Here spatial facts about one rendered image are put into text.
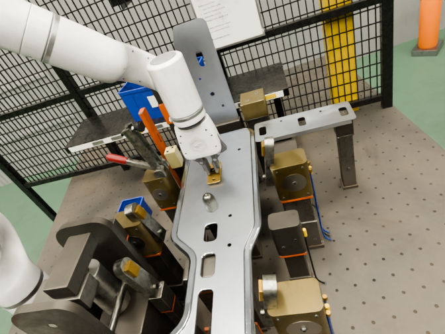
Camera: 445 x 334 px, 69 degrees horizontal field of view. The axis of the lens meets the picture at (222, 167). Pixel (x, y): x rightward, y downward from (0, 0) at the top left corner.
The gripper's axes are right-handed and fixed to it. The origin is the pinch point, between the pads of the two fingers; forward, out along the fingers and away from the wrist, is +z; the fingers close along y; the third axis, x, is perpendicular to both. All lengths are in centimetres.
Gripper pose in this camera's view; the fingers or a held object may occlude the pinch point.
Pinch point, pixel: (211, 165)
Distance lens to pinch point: 88.8
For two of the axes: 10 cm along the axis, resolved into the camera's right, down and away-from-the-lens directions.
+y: 9.5, -2.1, -2.3
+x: 0.4, -6.5, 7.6
